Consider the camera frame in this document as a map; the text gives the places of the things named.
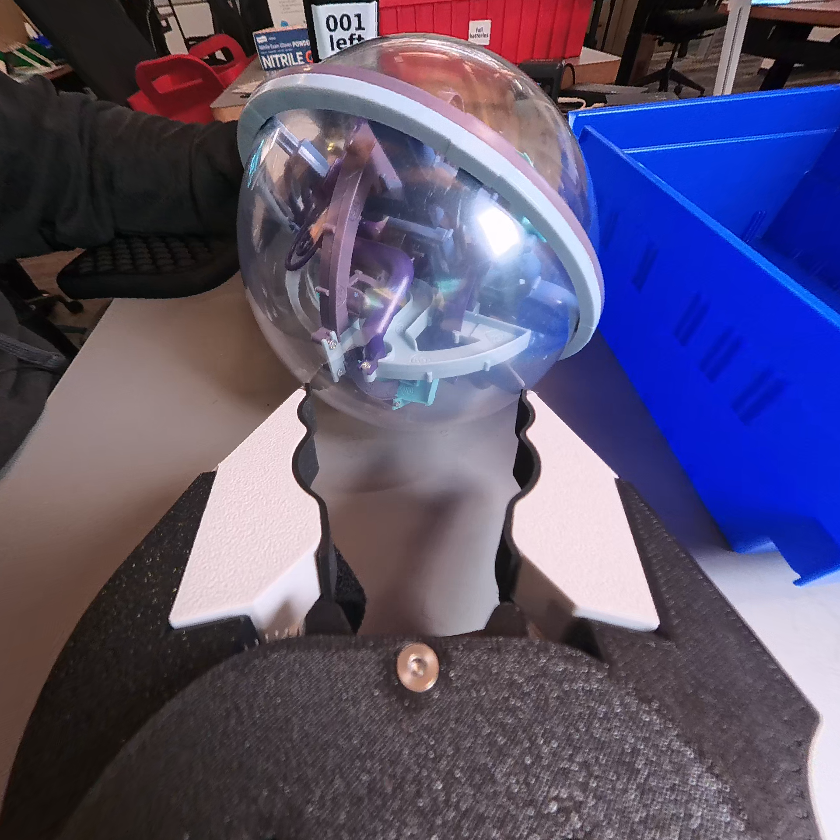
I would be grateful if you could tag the blue plastic bin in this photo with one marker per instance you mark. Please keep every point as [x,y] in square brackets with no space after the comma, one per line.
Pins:
[709,295]

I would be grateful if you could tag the red plastic bin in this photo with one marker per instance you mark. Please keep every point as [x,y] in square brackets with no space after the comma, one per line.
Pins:
[512,26]

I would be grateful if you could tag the black office chair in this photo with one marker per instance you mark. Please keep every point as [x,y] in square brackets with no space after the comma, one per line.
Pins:
[676,39]

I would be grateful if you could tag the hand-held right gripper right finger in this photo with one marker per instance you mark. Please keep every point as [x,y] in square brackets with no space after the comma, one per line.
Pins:
[577,525]

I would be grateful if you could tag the clear maze ball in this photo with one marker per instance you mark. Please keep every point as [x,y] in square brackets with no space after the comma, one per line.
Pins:
[420,229]

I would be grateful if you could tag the black charger green display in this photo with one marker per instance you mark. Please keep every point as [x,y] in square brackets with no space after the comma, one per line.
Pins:
[541,79]

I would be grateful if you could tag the blue white glove box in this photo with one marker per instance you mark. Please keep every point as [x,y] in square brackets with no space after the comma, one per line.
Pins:
[279,52]

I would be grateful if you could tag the black armrest pad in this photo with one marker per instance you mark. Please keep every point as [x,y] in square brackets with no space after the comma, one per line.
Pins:
[151,262]

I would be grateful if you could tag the person's left forearm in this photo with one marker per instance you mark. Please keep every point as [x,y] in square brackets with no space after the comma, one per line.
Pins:
[118,170]

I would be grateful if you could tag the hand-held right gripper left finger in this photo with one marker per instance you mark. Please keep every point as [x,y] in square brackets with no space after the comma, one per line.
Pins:
[249,525]

